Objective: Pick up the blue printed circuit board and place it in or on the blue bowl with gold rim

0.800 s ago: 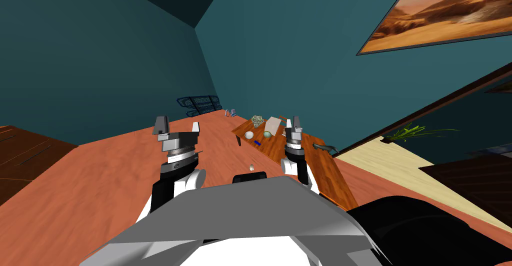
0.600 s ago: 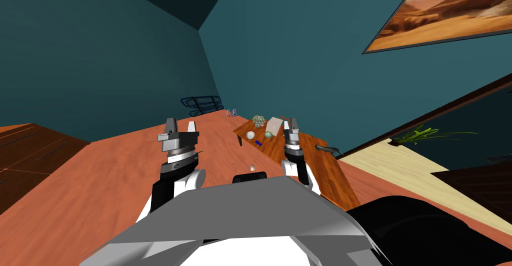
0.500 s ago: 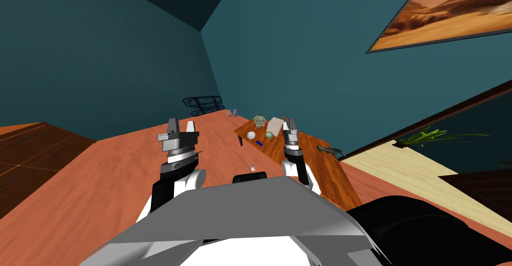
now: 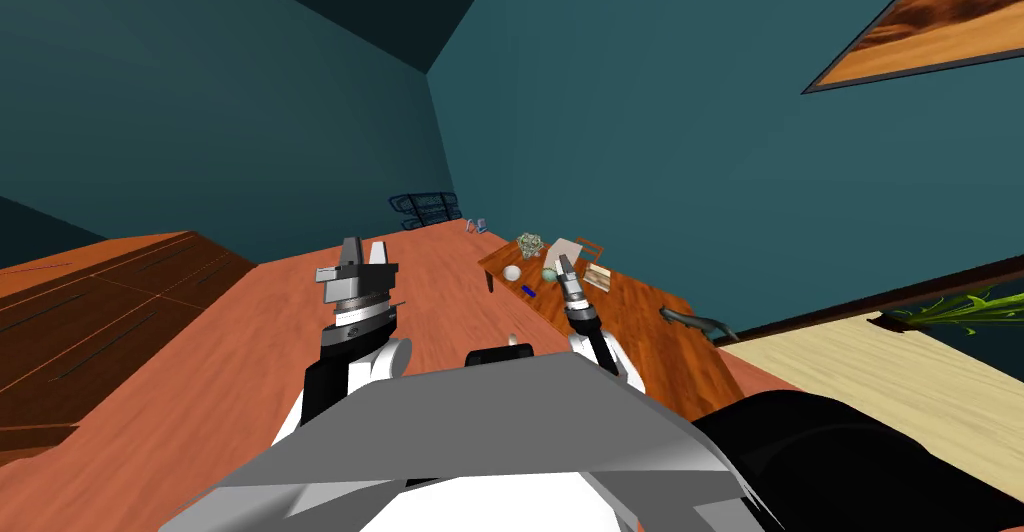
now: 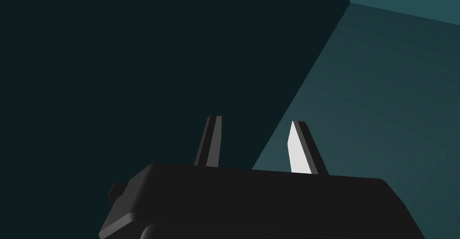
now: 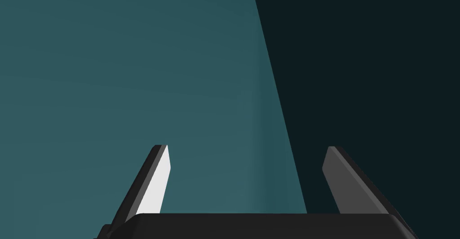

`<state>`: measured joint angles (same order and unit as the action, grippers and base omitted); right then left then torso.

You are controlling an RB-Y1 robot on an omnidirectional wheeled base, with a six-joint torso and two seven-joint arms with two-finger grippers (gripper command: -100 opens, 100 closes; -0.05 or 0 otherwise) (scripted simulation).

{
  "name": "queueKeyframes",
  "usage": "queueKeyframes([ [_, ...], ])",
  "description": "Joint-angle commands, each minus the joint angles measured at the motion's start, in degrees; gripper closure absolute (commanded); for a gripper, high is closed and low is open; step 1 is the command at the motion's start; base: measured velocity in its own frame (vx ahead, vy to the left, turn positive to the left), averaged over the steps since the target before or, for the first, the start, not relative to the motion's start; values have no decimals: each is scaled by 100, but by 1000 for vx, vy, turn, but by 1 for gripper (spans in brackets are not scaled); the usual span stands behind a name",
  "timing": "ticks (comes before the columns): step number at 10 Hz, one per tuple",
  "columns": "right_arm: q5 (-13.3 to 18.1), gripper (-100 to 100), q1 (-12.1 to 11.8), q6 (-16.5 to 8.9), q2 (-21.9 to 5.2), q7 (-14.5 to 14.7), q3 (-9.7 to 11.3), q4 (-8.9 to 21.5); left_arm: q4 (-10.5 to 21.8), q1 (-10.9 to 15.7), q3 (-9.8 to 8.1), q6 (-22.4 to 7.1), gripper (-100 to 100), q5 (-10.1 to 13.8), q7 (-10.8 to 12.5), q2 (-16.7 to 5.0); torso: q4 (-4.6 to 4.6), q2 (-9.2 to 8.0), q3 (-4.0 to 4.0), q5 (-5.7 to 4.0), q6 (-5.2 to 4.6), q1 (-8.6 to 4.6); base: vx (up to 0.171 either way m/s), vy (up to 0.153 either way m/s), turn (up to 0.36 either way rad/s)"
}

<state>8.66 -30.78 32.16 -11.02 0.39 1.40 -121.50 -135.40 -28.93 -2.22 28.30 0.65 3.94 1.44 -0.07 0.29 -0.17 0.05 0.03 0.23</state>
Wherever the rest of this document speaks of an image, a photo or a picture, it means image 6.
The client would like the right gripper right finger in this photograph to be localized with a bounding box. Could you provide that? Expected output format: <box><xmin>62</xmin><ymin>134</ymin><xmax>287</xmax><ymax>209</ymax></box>
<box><xmin>322</xmin><ymin>146</ymin><xmax>406</xmax><ymax>229</ymax></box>

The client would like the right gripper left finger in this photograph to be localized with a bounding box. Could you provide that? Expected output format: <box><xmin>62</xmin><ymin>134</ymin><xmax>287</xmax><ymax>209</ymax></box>
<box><xmin>110</xmin><ymin>144</ymin><xmax>171</xmax><ymax>231</ymax></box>

